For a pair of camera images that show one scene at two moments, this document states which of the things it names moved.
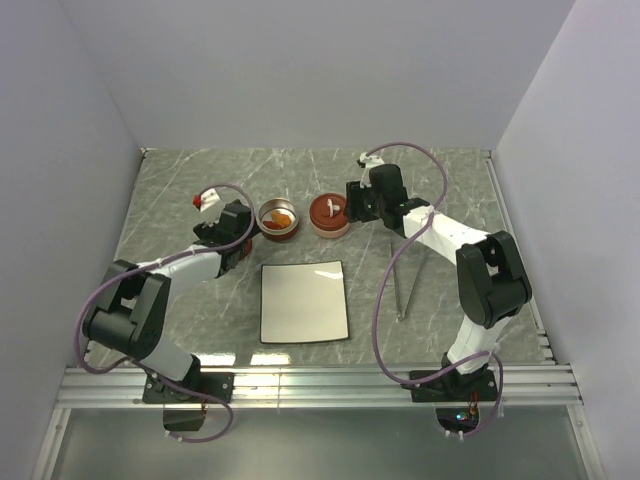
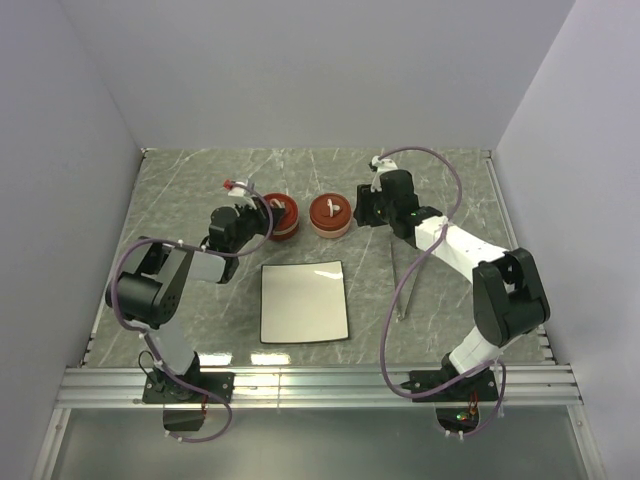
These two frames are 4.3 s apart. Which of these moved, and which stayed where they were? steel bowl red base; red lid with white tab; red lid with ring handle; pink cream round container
Moved: red lid with ring handle
Stayed: steel bowl red base; red lid with white tab; pink cream round container
